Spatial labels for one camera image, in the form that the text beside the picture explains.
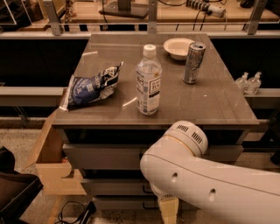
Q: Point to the white power strip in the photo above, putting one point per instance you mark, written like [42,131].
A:
[201,5]

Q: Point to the white bowl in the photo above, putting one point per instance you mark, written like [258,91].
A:
[177,47]

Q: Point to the grey drawer cabinet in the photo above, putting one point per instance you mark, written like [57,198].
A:
[214,103]

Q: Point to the grey bottom drawer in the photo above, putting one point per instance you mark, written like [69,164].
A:
[126,202]

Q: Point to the silver drink can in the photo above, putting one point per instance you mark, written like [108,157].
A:
[193,61]

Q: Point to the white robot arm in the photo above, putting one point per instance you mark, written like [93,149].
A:
[175,167]

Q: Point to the left clear sanitizer bottle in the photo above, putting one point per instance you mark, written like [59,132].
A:
[242,82]

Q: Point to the grey top drawer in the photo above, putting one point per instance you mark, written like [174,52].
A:
[127,156]

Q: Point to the blue chip bag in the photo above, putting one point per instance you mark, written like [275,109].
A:
[82,91]

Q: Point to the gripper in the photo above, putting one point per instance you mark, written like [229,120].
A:
[161,192]

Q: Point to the cardboard box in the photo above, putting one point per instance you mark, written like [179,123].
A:
[54,170]

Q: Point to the clear plastic water bottle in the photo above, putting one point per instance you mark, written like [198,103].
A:
[148,81]

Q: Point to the monitor stand base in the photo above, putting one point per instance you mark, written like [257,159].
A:
[125,8]

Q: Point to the clear sanitizer bottle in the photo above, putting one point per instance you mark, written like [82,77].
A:
[253,84]
[242,82]

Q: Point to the metal railing frame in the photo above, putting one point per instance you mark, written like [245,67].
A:
[176,17]

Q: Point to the right clear sanitizer bottle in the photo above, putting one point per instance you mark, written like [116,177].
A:
[253,84]

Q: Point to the black office chair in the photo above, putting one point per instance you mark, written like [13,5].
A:
[17,190]

